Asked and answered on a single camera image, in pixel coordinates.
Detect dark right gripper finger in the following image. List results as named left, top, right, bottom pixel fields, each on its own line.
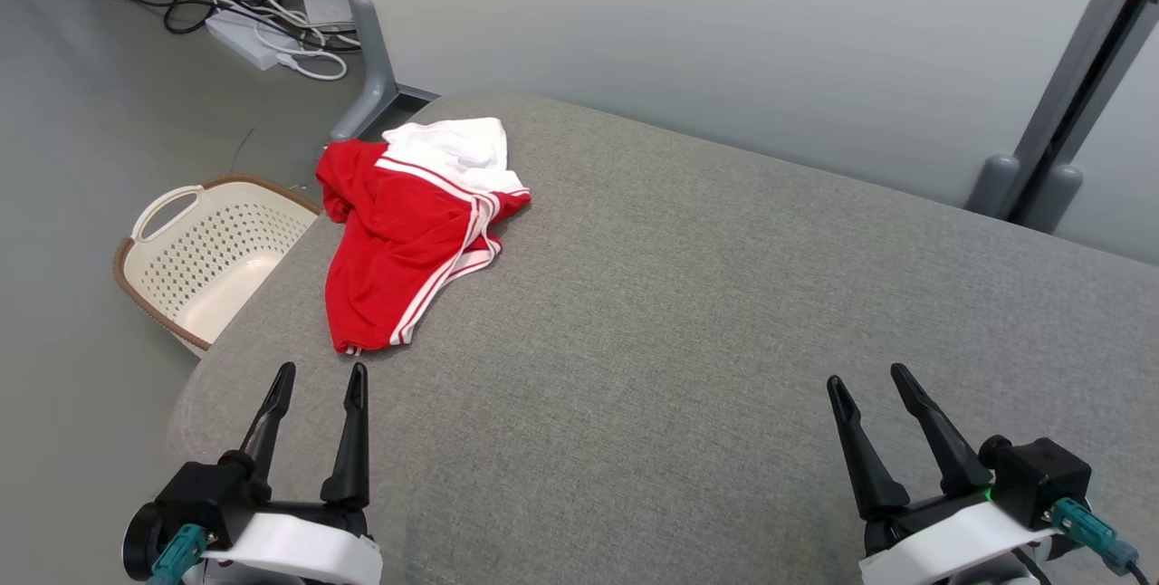
left=889, top=362, right=995, bottom=498
left=826, top=374, right=910, bottom=521

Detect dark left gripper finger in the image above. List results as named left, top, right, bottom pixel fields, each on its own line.
left=320, top=361, right=371, bottom=508
left=239, top=361, right=298, bottom=483

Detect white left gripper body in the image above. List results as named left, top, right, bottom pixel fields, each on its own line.
left=194, top=501, right=384, bottom=585

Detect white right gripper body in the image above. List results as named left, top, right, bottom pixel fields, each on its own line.
left=857, top=489, right=1061, bottom=585

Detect red basketball jersey white sleeves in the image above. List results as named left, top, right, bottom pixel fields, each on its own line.
left=315, top=118, right=532, bottom=356

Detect cream plastic laundry basket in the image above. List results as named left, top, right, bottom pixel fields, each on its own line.
left=113, top=175, right=322, bottom=358

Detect white power strip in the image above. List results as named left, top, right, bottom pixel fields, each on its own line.
left=206, top=10, right=300, bottom=72

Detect right black cable teal plug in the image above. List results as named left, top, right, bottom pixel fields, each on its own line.
left=1049, top=498, right=1159, bottom=585

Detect white floor cable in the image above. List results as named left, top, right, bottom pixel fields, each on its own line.
left=208, top=0, right=350, bottom=82

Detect grey partition post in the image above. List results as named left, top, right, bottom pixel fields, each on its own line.
left=964, top=0, right=1159, bottom=235
left=328, top=0, right=440, bottom=144

